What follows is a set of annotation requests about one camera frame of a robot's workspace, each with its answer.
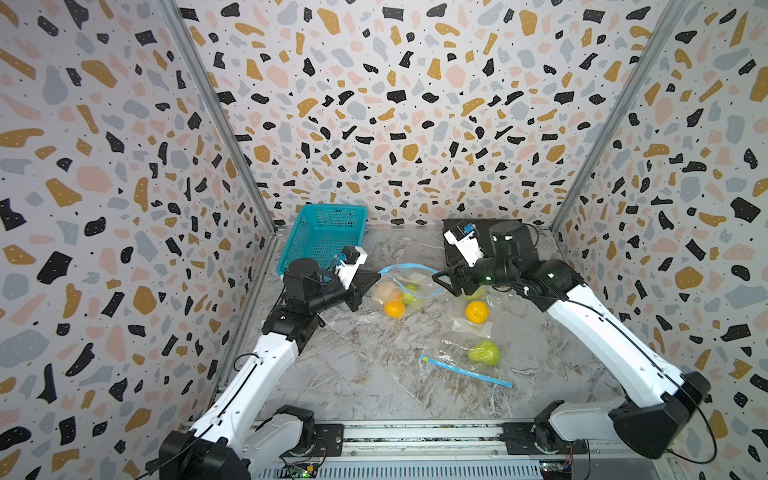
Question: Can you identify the beige fruit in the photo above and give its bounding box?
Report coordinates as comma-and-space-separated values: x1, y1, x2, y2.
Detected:
371, 280, 401, 305

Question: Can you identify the clear zip-top bag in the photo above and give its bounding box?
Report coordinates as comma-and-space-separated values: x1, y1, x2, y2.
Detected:
370, 263, 445, 320
421, 287, 514, 388

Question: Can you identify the orange fruit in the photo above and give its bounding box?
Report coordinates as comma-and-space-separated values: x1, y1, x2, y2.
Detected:
465, 300, 490, 325
384, 299, 406, 319

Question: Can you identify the green pear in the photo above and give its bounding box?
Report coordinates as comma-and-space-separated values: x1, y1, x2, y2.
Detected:
401, 283, 420, 306
467, 340, 501, 367

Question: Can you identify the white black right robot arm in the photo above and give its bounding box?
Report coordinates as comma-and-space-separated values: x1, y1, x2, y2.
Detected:
433, 220, 711, 459

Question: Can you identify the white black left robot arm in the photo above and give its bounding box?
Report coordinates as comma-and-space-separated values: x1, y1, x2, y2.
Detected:
156, 246, 381, 479

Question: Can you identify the green fruit in right bag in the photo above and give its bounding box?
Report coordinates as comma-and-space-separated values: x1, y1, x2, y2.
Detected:
466, 286, 488, 302

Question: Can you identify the white packet in right bag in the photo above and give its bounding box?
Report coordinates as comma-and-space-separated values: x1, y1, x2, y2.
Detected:
452, 318, 493, 339

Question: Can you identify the black ribbed carrying case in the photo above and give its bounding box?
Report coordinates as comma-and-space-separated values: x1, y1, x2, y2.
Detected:
441, 217, 529, 268

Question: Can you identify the teal plastic basket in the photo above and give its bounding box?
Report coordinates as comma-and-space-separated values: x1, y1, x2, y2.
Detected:
276, 204, 368, 277

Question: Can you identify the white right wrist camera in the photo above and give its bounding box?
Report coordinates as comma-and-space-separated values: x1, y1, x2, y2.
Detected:
443, 219, 484, 267

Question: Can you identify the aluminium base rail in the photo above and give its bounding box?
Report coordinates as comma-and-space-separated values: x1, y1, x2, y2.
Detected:
260, 420, 687, 479

